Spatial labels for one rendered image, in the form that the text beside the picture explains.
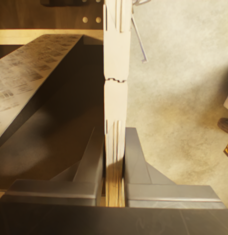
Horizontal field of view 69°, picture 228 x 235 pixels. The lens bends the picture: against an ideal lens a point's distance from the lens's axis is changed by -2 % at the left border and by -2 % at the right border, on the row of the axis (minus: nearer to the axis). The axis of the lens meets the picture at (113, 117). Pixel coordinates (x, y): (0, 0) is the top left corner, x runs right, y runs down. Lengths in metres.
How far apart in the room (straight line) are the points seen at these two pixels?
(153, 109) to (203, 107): 0.33
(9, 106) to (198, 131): 1.21
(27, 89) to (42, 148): 0.16
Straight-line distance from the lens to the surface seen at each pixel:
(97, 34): 0.87
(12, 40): 1.01
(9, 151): 0.27
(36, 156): 0.25
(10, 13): 1.00
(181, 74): 1.13
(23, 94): 0.37
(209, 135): 1.41
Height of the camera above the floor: 1.04
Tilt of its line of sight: 63 degrees down
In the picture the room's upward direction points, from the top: 177 degrees counter-clockwise
